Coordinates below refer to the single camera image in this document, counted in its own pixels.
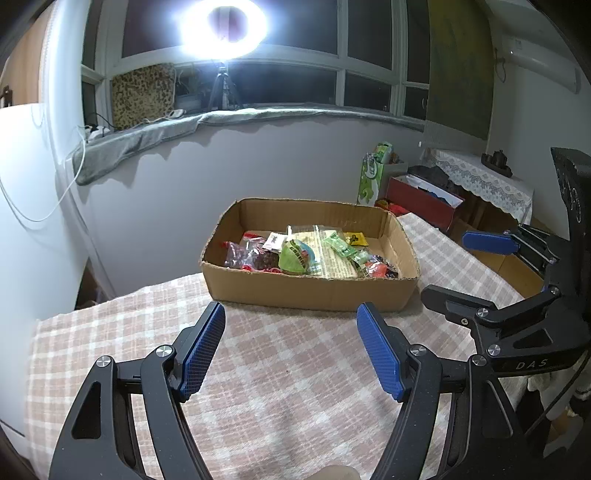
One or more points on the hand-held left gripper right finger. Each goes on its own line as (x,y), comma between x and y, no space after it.
(381,350)

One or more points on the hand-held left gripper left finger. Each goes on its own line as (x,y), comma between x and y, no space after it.
(203,350)

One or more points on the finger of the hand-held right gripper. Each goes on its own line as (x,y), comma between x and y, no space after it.
(489,242)
(457,304)

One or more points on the red snack packet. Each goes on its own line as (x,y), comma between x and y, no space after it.
(376,270)

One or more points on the clear cracker packet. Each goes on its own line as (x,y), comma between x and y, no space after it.
(332,265)

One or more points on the cardboard box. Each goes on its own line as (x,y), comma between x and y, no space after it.
(300,290)

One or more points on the red dried plum packet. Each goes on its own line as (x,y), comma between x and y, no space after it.
(244,256)

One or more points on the green candy wrapper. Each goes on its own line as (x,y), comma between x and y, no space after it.
(341,244)

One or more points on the yellow small packet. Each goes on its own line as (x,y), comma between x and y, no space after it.
(356,239)

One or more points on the green round candy packet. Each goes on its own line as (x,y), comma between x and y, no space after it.
(295,258)

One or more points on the person's right hand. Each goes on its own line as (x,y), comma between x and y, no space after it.
(554,392)

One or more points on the person's left hand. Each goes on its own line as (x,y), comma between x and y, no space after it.
(339,474)

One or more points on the white lace tablecloth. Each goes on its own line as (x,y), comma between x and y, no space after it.
(485,180)

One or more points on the plaid tablecloth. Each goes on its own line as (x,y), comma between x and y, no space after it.
(277,369)

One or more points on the red box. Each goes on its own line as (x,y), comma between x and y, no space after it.
(420,205)

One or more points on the dark figurine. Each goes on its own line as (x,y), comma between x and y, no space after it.
(497,161)

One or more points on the green carton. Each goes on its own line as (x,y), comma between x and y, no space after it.
(371,180)

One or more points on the dark green curtain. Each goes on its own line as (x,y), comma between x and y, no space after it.
(457,69)

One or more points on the white air conditioner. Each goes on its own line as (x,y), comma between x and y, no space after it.
(540,62)

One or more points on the white cabinet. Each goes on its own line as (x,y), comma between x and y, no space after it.
(27,277)

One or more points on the grey windowsill cloth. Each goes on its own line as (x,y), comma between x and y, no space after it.
(138,138)

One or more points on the white power strip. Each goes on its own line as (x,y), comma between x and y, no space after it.
(98,133)

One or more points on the leopard print cushion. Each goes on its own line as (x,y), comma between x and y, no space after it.
(143,97)

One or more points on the black tripod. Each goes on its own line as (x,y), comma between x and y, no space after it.
(224,87)

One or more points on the window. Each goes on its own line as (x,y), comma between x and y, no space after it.
(323,37)

